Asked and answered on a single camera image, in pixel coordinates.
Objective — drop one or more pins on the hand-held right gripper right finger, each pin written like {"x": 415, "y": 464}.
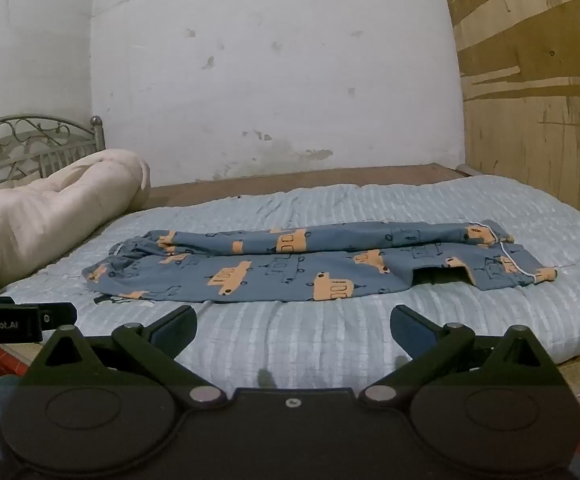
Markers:
{"x": 410, "y": 331}

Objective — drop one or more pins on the blue pants with orange print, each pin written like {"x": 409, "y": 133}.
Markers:
{"x": 270, "y": 280}

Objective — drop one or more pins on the brown wooden bed board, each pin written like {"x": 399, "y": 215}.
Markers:
{"x": 270, "y": 185}

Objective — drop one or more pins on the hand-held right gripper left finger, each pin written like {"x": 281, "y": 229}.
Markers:
{"x": 171, "y": 331}

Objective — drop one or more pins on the light blue quilted blanket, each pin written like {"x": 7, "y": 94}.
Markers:
{"x": 320, "y": 340}

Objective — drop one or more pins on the plywood panel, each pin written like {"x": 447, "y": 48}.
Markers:
{"x": 535, "y": 85}

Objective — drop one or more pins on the cream rolled comforter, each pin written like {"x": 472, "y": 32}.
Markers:
{"x": 45, "y": 220}

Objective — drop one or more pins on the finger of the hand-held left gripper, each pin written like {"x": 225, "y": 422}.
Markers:
{"x": 60, "y": 316}

